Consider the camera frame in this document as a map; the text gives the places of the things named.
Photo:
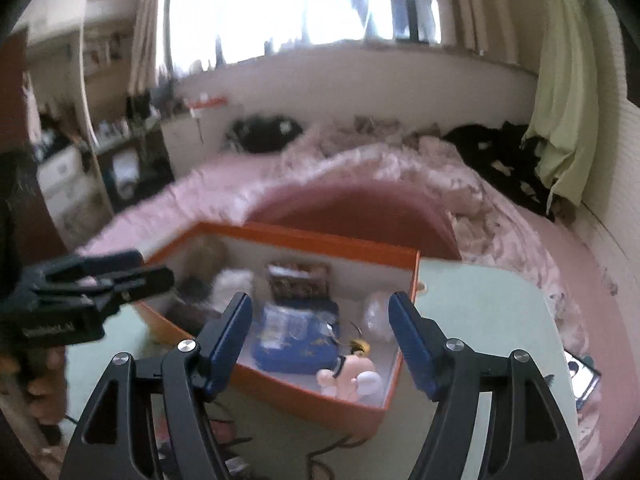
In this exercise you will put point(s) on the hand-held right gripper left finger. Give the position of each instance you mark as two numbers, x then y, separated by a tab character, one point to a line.
232	340

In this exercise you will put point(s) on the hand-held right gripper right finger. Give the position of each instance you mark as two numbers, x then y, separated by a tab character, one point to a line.
412	345

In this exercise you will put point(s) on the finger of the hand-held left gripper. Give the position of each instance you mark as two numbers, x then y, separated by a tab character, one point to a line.
135	285
90	266

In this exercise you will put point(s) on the clear plastic ball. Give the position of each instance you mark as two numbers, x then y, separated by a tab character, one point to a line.
377	315

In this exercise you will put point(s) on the blue tin box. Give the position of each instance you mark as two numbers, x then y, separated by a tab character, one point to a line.
290	355

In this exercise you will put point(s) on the pink doll figure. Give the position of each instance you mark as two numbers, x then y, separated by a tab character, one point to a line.
350	372

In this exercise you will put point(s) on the beige furry toy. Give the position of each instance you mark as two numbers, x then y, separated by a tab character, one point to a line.
205	255

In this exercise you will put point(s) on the orange cardboard box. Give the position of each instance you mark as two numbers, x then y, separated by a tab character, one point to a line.
300	395

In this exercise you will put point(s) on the light green desktop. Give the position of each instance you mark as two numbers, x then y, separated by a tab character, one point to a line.
475	300

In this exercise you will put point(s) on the person's left hand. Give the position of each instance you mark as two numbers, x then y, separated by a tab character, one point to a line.
47	385

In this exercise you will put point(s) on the clear plastic wrap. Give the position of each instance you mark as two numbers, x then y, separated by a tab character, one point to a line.
300	282

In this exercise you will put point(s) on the cluttered side shelf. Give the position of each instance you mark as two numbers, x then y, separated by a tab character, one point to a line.
125	160

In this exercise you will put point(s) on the white nightstand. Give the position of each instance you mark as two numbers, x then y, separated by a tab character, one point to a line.
185	145

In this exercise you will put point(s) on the small mirror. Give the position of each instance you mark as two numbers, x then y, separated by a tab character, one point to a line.
582	377

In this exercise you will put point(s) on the rumpled pink quilt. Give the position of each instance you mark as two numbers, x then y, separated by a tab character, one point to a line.
400	165

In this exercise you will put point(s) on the small orange box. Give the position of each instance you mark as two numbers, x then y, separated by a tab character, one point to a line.
207	103

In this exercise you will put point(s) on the black striped clothes pile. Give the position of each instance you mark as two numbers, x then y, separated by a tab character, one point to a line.
262	135

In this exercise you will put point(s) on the beige curtain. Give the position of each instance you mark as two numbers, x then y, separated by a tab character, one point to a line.
147	25
480	5

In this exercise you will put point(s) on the light green curtain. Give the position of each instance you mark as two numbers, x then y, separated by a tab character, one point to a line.
565	85

